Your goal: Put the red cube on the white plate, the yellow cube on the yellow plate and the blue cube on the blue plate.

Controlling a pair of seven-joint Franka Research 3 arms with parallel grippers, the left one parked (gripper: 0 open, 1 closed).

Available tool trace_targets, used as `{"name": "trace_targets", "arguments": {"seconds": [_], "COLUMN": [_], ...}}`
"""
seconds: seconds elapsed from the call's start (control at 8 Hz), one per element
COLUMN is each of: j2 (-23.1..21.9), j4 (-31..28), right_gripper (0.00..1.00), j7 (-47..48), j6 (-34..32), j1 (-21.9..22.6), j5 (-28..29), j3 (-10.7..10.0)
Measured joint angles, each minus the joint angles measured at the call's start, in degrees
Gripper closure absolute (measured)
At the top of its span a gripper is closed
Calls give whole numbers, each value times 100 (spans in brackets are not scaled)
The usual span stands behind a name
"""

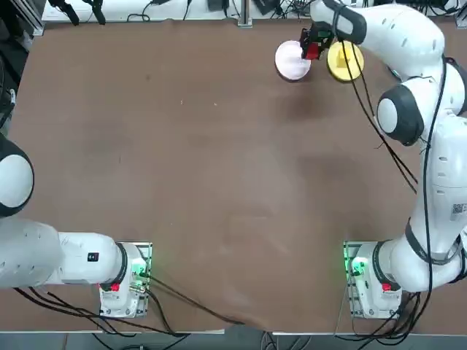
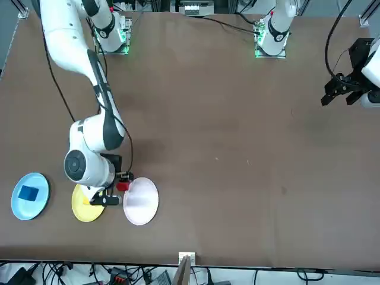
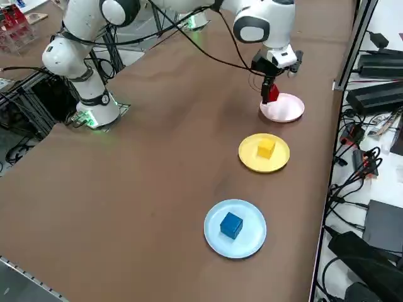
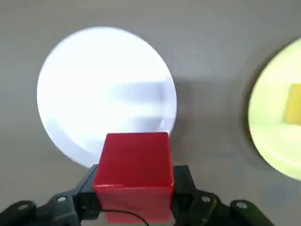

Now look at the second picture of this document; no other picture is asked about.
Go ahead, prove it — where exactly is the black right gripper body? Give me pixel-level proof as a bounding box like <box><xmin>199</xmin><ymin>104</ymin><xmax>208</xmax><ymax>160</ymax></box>
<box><xmin>100</xmin><ymin>153</ymin><xmax>124</xmax><ymax>179</ymax></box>

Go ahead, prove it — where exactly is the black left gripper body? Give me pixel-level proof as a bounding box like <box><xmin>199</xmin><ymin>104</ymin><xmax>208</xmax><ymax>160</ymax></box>
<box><xmin>349</xmin><ymin>38</ymin><xmax>374</xmax><ymax>90</ymax></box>

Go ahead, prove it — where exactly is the blue cube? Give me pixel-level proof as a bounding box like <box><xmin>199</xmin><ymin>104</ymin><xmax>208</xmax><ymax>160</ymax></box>
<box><xmin>17</xmin><ymin>185</ymin><xmax>40</xmax><ymax>201</ymax></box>

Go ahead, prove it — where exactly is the yellow plate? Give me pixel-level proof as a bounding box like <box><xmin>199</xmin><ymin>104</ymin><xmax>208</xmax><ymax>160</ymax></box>
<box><xmin>71</xmin><ymin>183</ymin><xmax>105</xmax><ymax>223</ymax></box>

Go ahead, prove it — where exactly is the white plate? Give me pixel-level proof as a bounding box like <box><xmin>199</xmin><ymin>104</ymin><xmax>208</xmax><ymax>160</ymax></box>
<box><xmin>122</xmin><ymin>177</ymin><xmax>160</xmax><ymax>226</ymax></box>

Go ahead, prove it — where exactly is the blue plate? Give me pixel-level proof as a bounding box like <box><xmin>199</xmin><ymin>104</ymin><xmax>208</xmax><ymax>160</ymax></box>
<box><xmin>11</xmin><ymin>172</ymin><xmax>50</xmax><ymax>221</ymax></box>

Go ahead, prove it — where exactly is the red and black hub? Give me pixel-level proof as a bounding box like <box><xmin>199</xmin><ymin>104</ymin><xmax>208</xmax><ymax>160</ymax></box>
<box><xmin>109</xmin><ymin>267</ymin><xmax>132</xmax><ymax>285</ymax></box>

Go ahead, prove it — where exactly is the black power adapter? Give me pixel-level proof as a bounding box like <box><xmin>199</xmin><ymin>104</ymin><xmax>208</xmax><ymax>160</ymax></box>
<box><xmin>5</xmin><ymin>267</ymin><xmax>37</xmax><ymax>285</ymax></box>

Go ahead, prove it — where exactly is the white power strip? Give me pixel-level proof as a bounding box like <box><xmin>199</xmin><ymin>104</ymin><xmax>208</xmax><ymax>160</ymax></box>
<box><xmin>183</xmin><ymin>2</ymin><xmax>203</xmax><ymax>16</ymax></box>

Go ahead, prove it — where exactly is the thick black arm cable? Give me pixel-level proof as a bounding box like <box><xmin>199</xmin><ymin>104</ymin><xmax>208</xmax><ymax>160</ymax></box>
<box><xmin>324</xmin><ymin>0</ymin><xmax>356</xmax><ymax>78</ymax></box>

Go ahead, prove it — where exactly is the aluminium frame post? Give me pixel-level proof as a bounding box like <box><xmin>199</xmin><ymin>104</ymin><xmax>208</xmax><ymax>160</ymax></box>
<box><xmin>357</xmin><ymin>0</ymin><xmax>375</xmax><ymax>28</ymax></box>
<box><xmin>173</xmin><ymin>251</ymin><xmax>197</xmax><ymax>285</ymax></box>
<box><xmin>17</xmin><ymin>0</ymin><xmax>30</xmax><ymax>20</ymax></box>

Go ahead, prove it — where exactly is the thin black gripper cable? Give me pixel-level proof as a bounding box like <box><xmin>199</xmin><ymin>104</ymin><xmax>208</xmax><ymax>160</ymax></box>
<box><xmin>42</xmin><ymin>28</ymin><xmax>77</xmax><ymax>122</ymax></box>

